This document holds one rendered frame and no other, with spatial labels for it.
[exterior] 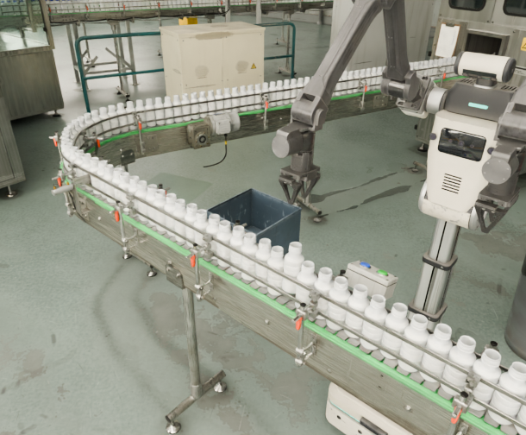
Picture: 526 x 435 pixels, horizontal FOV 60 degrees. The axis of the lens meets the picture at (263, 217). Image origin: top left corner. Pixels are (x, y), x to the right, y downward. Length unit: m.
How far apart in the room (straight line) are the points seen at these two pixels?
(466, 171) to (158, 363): 1.86
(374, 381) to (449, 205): 0.68
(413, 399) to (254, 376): 1.36
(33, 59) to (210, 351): 4.80
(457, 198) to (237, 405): 1.47
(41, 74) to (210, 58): 2.26
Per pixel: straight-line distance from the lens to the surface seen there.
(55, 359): 2.87
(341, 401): 2.21
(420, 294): 1.99
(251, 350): 2.69
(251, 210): 2.31
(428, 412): 1.35
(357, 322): 1.34
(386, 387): 1.37
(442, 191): 1.70
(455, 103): 1.69
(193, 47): 5.46
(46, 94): 6.70
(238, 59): 5.73
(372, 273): 1.43
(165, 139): 3.02
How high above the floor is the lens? 1.96
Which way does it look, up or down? 30 degrees down
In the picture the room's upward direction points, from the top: 1 degrees clockwise
